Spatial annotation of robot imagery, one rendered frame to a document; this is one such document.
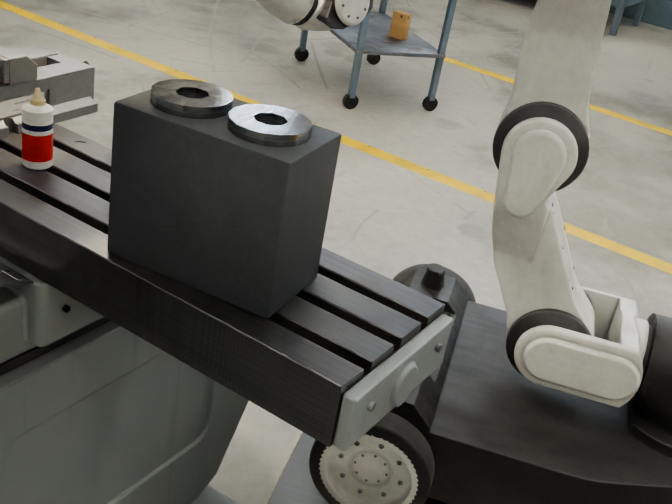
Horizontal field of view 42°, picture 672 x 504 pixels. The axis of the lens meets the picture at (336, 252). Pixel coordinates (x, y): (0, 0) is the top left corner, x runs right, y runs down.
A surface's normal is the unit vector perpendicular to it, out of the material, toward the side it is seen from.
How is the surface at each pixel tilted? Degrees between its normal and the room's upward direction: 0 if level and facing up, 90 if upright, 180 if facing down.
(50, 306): 90
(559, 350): 90
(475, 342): 0
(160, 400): 90
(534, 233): 115
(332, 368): 0
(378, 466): 90
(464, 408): 0
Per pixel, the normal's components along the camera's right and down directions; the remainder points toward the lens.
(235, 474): 0.16, -0.87
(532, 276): -0.26, 0.42
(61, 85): 0.84, 0.36
